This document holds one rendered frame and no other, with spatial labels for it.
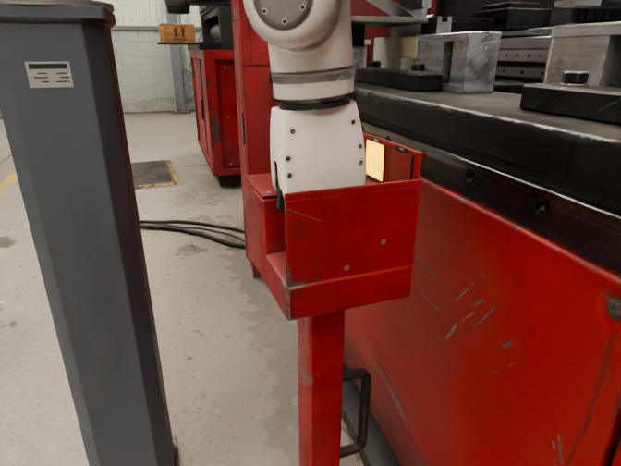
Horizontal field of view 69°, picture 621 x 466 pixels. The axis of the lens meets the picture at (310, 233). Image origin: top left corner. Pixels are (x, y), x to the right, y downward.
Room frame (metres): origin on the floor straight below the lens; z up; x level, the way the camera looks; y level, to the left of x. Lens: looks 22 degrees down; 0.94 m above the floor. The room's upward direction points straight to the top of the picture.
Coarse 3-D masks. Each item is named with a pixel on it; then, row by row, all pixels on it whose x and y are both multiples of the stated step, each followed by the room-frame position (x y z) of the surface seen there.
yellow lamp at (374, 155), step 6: (372, 144) 0.58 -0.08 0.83; (378, 144) 0.57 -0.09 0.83; (372, 150) 0.58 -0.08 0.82; (378, 150) 0.57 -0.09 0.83; (366, 156) 0.59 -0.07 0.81; (372, 156) 0.58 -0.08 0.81; (378, 156) 0.56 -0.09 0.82; (366, 162) 0.59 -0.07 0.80; (372, 162) 0.58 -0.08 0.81; (378, 162) 0.56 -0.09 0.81; (366, 168) 0.59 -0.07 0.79; (372, 168) 0.58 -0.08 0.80; (378, 168) 0.56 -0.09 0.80; (372, 174) 0.58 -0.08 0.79; (378, 174) 0.56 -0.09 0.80
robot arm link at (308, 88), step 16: (272, 80) 0.48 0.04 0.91; (288, 80) 0.46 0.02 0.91; (304, 80) 0.45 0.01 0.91; (320, 80) 0.45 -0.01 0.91; (336, 80) 0.46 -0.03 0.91; (352, 80) 0.48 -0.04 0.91; (288, 96) 0.46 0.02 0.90; (304, 96) 0.45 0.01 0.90; (320, 96) 0.45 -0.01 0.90; (336, 96) 0.47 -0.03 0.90
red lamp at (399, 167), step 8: (392, 152) 0.53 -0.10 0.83; (400, 152) 0.52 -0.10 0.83; (392, 160) 0.53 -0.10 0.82; (400, 160) 0.52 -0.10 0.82; (408, 160) 0.50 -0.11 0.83; (392, 168) 0.53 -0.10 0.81; (400, 168) 0.51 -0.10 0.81; (408, 168) 0.50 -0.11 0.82; (392, 176) 0.53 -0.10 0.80; (400, 176) 0.51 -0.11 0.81; (408, 176) 0.50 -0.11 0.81
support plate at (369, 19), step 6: (354, 18) 0.90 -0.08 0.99; (360, 18) 0.90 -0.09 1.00; (366, 18) 0.91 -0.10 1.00; (372, 18) 0.91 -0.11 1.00; (378, 18) 0.91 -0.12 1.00; (384, 18) 0.92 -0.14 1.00; (390, 18) 0.92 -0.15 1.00; (396, 18) 0.92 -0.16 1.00; (402, 18) 0.93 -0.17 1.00; (408, 18) 0.93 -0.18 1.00; (414, 18) 0.93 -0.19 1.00; (420, 18) 0.94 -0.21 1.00; (426, 18) 0.94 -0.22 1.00; (366, 24) 0.99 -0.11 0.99; (372, 24) 0.99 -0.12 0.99; (378, 24) 0.99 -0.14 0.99; (384, 24) 0.99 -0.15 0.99; (390, 24) 0.99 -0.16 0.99; (396, 24) 0.99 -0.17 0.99; (402, 24) 0.99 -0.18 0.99; (408, 24) 0.99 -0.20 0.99; (414, 24) 0.99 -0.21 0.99
